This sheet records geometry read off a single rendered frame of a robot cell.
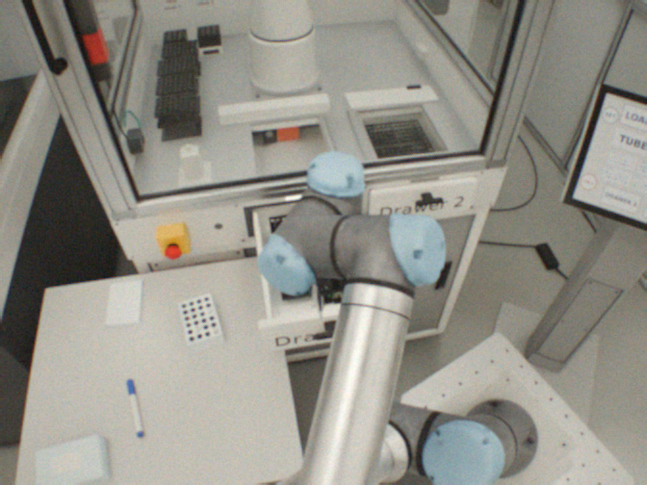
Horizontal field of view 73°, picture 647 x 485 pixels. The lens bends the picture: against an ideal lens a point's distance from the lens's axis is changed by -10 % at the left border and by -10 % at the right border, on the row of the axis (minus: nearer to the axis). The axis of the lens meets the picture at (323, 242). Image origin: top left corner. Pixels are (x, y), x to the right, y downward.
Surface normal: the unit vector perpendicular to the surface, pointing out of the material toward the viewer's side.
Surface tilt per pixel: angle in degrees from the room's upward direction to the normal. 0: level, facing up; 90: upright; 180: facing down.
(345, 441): 22
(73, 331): 0
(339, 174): 0
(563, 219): 0
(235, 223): 90
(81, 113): 90
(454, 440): 40
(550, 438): 44
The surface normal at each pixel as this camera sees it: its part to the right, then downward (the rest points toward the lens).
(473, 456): -0.49, -0.18
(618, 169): -0.33, 0.12
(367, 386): 0.19, -0.24
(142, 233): 0.19, 0.75
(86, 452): 0.00, -0.64
